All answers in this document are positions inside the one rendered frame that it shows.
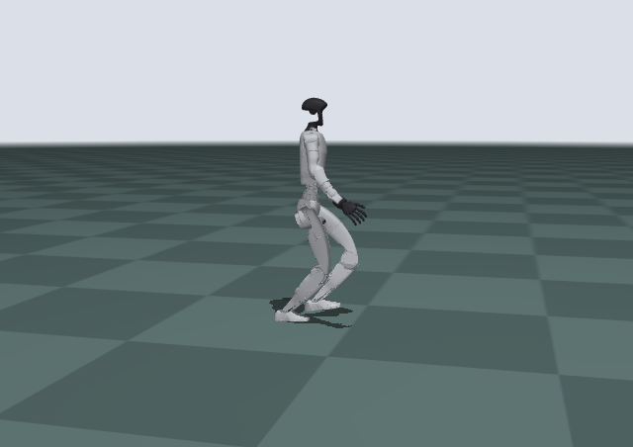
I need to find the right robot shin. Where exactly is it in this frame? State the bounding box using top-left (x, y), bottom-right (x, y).
top-left (282, 267), bottom-right (329, 313)

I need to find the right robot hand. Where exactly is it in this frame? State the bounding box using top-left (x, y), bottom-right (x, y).
top-left (332, 195), bottom-right (367, 225)

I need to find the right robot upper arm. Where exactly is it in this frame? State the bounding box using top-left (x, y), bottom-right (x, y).
top-left (304, 134), bottom-right (324, 180)

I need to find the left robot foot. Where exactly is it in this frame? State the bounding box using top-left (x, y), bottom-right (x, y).
top-left (305, 299), bottom-right (341, 312)

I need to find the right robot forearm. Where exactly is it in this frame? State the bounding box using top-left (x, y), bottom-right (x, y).
top-left (313, 166), bottom-right (343, 204)

